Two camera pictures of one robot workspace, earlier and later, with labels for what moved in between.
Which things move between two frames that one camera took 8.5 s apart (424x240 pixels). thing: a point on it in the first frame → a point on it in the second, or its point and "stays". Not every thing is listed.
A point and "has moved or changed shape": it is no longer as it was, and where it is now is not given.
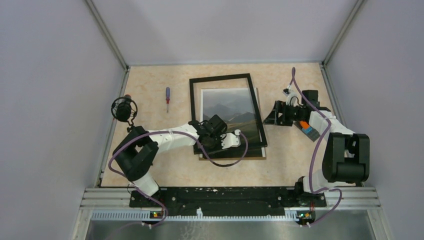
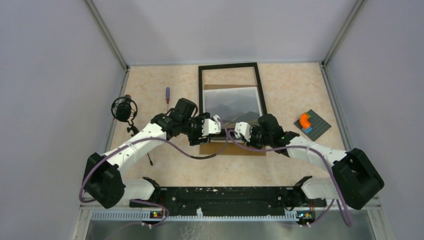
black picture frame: (260, 130) → (229, 66)
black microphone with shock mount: (125, 109) stays
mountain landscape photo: (235, 106) has moved or changed shape
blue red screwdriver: (168, 96) stays
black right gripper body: (290, 114) → (258, 139)
